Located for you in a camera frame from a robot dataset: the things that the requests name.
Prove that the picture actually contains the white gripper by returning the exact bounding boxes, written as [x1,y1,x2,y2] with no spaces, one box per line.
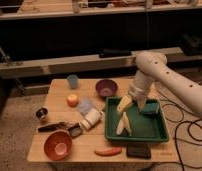
[117,79,150,114]

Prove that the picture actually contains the orange apple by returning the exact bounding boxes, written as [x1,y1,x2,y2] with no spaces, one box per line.
[67,94,79,107]

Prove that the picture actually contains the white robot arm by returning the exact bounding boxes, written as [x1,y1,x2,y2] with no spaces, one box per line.
[117,51,202,120]

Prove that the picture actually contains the green plastic tray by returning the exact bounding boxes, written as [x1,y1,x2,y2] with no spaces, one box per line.
[105,97,169,143]

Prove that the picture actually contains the teal sponge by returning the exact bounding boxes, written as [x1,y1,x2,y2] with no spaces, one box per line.
[139,103,159,115]

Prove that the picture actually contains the yellow banana pieces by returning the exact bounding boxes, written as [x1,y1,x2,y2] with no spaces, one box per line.
[116,112,132,135]

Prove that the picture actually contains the purple bowl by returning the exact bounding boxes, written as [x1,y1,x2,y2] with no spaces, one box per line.
[95,79,118,98]

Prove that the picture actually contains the white bottle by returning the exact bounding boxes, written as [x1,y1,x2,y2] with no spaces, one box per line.
[81,108,102,130]

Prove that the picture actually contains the black rectangular block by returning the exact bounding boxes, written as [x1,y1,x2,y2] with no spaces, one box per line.
[126,145,151,159]

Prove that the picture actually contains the clear plastic bag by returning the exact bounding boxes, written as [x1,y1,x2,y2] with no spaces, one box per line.
[77,98,94,116]

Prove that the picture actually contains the orange carrot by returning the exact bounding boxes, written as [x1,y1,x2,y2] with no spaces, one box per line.
[94,147,122,157]

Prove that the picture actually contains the black object on beam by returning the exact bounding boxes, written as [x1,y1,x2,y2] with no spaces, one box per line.
[99,49,131,58]

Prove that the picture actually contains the wooden beam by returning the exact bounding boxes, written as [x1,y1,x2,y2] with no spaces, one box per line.
[0,46,202,80]

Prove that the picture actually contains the blue cup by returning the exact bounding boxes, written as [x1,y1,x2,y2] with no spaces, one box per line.
[67,74,78,89]

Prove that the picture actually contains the small dark box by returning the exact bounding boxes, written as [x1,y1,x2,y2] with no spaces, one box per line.
[68,123,83,138]

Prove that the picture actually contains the orange bowl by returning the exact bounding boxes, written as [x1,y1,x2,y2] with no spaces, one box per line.
[44,131,72,161]

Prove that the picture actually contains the small metal cup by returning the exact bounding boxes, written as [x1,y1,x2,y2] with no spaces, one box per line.
[36,107,48,123]

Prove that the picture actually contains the wooden shelf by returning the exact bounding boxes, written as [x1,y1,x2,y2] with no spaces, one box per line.
[0,0,202,20]

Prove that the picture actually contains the black cable on floor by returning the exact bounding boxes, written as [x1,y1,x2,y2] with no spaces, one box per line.
[155,54,202,170]

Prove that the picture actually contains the dark handled tool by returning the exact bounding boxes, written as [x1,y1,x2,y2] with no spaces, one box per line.
[38,122,68,132]

